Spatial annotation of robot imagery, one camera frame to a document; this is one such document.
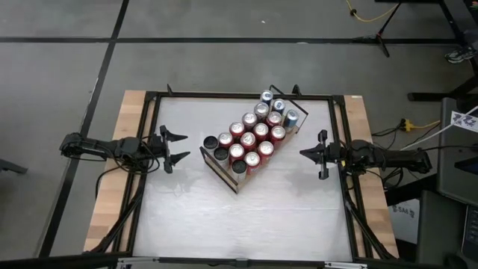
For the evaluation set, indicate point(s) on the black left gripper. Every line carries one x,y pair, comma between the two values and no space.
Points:
158,147

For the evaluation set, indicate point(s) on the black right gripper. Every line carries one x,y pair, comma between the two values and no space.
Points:
324,155

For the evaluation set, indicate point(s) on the silver Celsius can black top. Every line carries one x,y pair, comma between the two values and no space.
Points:
221,154
211,143

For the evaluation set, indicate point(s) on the red Coca-Cola can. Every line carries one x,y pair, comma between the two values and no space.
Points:
278,132

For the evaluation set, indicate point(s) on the silver can with teal top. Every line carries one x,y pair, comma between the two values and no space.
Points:
291,117

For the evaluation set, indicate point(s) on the red Fanta strawberry can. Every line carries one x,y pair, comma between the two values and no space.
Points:
225,140
248,141
266,148
238,151
252,159

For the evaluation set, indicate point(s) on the red Star Wars cola can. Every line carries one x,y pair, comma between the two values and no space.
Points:
274,119
261,131

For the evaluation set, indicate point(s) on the red soda can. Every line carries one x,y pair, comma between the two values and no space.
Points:
237,129

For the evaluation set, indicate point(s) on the silver can with red print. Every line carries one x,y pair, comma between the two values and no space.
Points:
261,110

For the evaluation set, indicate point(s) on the plain silver beverage can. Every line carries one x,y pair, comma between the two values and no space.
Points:
249,120

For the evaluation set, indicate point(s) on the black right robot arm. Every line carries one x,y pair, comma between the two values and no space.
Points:
384,157

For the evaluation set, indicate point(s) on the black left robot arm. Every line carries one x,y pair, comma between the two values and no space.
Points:
112,147

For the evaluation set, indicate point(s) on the silver and teal energy can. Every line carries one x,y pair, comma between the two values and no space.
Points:
267,97
278,105

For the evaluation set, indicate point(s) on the white table cover sheet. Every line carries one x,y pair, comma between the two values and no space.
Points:
186,216

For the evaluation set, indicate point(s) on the white labelled box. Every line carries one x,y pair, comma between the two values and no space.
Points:
403,220

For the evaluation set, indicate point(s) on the black desk base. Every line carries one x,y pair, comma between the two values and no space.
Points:
429,96

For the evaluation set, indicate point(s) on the black tripod stand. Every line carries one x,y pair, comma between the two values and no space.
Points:
377,36

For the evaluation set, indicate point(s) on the grey equipment cabinet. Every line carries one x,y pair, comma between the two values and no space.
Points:
459,175
440,231

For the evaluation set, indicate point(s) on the black tablet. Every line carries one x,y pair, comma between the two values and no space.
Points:
467,164

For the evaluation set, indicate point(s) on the white printed paper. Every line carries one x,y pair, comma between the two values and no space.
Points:
465,121

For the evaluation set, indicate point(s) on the black furniture foot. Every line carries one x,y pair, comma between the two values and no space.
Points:
13,166

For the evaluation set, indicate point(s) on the black crossbar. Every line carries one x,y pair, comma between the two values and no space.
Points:
56,259

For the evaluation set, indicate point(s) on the dark keyboard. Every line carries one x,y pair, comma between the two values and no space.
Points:
471,231

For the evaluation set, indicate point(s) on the person's shoe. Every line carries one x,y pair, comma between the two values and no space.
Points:
460,55

